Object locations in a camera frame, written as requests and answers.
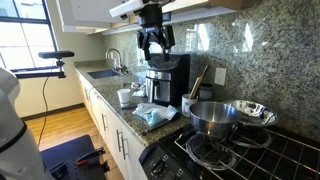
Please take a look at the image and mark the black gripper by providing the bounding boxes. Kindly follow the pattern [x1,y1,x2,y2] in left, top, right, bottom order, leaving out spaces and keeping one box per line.
[135,1,176,63]

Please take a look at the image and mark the white wall outlet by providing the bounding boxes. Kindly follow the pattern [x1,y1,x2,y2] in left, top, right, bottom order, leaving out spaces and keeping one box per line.
[214,67,227,87]

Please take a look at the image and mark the black stereo camera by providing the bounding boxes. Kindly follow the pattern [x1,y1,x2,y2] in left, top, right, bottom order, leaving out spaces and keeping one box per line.
[37,50,76,60]

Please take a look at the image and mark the white crumpled paper towel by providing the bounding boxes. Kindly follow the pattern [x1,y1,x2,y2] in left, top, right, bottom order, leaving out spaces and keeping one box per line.
[130,81,148,98]

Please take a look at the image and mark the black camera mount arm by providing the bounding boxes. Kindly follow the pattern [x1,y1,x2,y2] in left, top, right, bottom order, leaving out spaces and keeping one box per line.
[14,58,68,80]

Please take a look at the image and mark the dark blue flat object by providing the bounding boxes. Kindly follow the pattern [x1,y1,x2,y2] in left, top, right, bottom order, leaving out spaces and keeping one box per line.
[120,104,138,111]

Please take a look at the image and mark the kitchen sink basin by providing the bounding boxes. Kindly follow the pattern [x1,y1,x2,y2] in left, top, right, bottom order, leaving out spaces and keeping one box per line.
[87,68,123,80]

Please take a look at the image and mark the stainless steel bowl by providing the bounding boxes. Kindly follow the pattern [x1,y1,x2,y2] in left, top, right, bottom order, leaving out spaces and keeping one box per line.
[223,99,279,128]

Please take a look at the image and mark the light blue cloth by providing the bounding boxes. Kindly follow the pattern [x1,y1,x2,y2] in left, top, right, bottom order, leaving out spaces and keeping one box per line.
[139,109,171,128]

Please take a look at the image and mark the small black box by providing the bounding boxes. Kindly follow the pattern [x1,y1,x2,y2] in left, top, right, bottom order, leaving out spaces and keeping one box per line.
[162,12,173,23]

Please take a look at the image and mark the red handled black clamp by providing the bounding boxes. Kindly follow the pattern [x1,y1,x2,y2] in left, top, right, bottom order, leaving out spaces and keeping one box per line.
[75,147,107,168]

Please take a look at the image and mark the black electric stove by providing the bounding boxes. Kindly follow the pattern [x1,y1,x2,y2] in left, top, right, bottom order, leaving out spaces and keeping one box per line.
[138,122,320,180]

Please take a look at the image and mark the coil burner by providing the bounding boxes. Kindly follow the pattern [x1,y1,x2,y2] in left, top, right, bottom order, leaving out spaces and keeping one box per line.
[233,124,274,149]
[184,132,238,172]

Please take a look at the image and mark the chrome faucet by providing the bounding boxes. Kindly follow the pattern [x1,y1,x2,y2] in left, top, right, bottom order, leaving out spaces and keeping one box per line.
[105,48,125,72]

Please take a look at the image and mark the white upper cabinet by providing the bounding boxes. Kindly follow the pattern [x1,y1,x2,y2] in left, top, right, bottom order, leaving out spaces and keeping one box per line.
[54,0,244,36]

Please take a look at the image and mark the dark glass jar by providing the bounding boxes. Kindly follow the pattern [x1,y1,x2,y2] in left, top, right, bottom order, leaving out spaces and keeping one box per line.
[198,83,214,102]

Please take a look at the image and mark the white crumpled cloth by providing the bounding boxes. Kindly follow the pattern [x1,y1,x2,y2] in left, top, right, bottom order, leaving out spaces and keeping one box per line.
[132,102,179,122]

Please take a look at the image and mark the black perforated floor board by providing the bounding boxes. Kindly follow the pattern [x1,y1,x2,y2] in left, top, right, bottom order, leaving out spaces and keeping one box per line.
[39,134,112,180]

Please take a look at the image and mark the stainless steel pot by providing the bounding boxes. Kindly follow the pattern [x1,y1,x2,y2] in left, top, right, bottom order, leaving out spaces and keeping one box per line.
[188,100,242,140]

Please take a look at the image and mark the black camera cable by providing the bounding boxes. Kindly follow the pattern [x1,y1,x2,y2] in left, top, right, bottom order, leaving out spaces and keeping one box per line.
[37,76,50,148]

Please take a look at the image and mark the black stove knob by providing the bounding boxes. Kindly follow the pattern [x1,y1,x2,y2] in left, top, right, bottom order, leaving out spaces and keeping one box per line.
[148,157,168,176]

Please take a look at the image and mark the white paper cup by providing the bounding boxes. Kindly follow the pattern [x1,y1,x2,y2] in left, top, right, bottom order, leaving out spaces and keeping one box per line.
[117,88,132,105]

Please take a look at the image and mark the black framed window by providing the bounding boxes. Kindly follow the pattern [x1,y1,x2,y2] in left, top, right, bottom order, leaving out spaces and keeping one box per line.
[0,0,60,73]

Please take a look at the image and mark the black air fryer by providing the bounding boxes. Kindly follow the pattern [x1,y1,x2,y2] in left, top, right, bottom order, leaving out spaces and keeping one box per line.
[145,53,191,108]

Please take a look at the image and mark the black stove top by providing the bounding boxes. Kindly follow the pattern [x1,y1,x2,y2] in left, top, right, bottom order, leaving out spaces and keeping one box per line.
[173,125,320,180]

